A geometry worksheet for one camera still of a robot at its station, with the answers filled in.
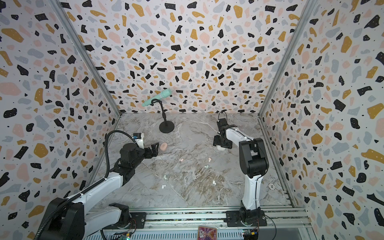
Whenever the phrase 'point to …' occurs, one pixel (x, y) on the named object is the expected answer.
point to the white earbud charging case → (220, 148)
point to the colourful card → (207, 233)
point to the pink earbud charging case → (163, 146)
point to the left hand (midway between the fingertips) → (153, 141)
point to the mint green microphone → (166, 93)
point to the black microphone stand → (166, 126)
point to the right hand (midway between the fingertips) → (220, 141)
